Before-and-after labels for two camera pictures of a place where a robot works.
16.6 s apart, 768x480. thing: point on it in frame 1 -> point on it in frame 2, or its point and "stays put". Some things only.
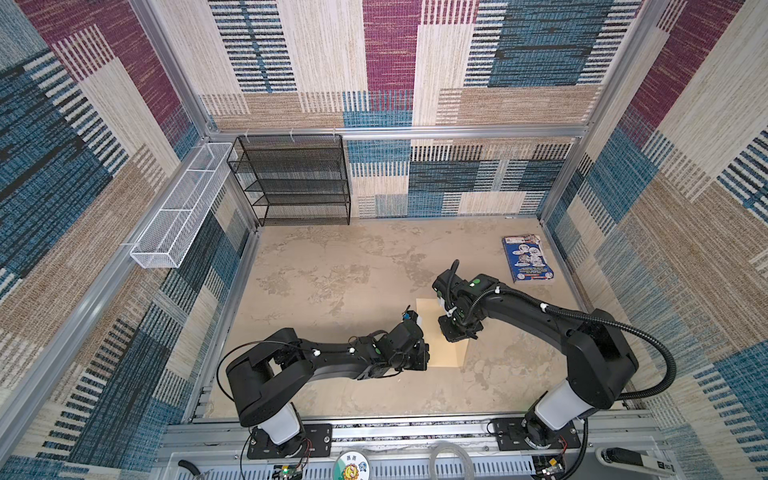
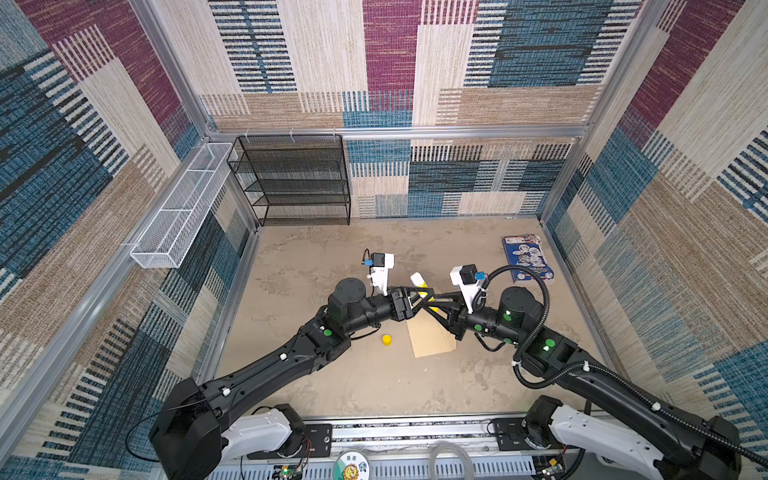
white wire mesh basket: (168, 238) stays put
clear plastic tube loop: (446, 446) stays put
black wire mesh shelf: (294, 178) stays put
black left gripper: (422, 354) -> (398, 307)
